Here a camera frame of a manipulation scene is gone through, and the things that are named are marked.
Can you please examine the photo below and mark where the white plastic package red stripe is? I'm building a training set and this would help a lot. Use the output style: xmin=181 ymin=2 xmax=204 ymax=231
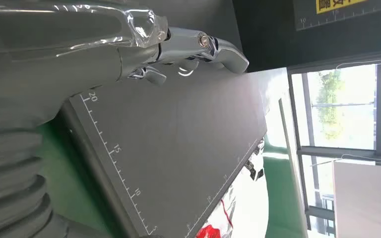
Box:
xmin=195 ymin=138 xmax=271 ymax=238

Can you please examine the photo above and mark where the grey ruled machine platform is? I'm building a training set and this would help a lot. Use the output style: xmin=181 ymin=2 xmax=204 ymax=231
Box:
xmin=61 ymin=64 xmax=267 ymax=238

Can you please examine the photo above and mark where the black inbound machine housing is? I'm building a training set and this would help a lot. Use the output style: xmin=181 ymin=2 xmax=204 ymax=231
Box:
xmin=232 ymin=0 xmax=381 ymax=73

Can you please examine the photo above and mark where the yellow warning label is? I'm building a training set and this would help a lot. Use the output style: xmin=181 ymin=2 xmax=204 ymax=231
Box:
xmin=316 ymin=0 xmax=369 ymax=15

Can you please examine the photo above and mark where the white board panel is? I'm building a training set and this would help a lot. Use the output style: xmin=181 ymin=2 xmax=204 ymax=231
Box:
xmin=332 ymin=159 xmax=381 ymax=238

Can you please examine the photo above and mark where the pale metal frame rail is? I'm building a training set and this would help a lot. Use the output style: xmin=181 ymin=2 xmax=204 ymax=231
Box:
xmin=277 ymin=98 xmax=306 ymax=238

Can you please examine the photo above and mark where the dark window frame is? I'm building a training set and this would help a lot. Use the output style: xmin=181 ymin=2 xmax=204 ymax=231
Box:
xmin=287 ymin=59 xmax=381 ymax=238

